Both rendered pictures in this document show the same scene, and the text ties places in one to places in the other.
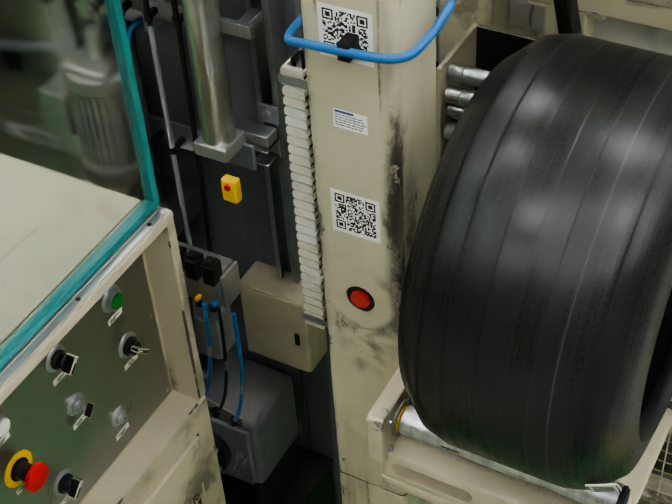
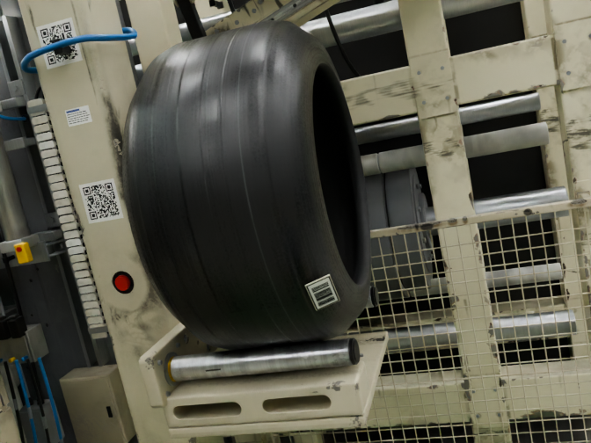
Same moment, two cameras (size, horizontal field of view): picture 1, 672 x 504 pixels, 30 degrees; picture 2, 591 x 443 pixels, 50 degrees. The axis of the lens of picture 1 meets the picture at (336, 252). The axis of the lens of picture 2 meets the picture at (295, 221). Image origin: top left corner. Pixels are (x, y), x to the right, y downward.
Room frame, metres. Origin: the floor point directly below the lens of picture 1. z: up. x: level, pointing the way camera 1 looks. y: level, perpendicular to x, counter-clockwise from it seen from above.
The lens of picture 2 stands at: (0.07, -0.07, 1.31)
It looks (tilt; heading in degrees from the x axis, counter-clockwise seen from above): 10 degrees down; 345
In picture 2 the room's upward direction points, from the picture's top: 12 degrees counter-clockwise
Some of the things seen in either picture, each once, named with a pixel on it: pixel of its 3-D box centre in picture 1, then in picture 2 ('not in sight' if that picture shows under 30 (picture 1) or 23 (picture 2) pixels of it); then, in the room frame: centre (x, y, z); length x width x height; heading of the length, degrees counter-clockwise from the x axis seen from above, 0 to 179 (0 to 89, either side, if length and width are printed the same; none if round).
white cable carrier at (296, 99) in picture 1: (315, 200); (76, 220); (1.37, 0.02, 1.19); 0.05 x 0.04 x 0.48; 149
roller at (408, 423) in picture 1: (507, 457); (259, 360); (1.11, -0.22, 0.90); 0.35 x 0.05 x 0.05; 59
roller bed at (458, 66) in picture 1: (507, 133); not in sight; (1.67, -0.30, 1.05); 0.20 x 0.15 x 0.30; 59
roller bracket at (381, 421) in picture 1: (433, 352); (196, 339); (1.33, -0.14, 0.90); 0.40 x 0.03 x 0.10; 149
